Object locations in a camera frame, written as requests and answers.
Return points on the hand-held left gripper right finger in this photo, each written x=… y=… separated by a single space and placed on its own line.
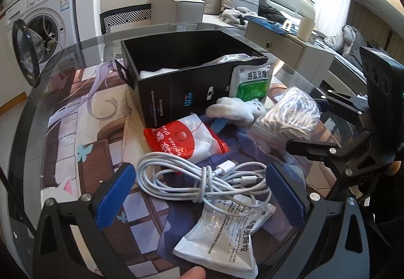
x=285 y=193

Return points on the blue mat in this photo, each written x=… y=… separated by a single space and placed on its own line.
x=268 y=23

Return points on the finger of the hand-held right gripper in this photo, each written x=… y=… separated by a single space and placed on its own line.
x=315 y=148
x=344 y=102

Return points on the white cotton pad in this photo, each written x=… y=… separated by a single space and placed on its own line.
x=157 y=72

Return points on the white washing machine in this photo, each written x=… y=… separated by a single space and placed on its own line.
x=53 y=13

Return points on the beige sofa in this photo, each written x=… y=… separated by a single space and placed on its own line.
x=176 y=10

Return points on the black jacket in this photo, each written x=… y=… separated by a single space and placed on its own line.
x=271 y=10

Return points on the grey down jacket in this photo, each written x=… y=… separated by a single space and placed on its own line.
x=347 y=42

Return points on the grey plush toy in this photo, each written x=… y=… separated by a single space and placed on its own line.
x=233 y=110

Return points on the white medicine packet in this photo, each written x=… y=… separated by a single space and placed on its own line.
x=227 y=234

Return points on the printed table mat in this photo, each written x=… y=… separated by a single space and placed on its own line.
x=94 y=127

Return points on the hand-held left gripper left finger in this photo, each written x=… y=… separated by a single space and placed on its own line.
x=115 y=193

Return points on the green medicine packet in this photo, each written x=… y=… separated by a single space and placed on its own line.
x=252 y=86

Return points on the grey furry cloth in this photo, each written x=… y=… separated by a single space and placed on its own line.
x=235 y=15

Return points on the chair with patterned back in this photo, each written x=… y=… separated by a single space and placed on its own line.
x=126 y=16

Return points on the black cardboard box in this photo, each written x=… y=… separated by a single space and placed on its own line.
x=176 y=92

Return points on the red and white packet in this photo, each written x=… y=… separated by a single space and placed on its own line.
x=176 y=140

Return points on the clear plastic bag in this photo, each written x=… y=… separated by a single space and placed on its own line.
x=235 y=58

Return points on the clear bag of striped straws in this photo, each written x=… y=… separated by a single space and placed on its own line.
x=290 y=114

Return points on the beige cabinet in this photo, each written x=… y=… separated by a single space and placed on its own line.
x=290 y=45

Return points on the white cylinder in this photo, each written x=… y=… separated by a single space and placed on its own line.
x=306 y=28

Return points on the person's left hand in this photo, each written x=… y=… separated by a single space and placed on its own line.
x=192 y=273

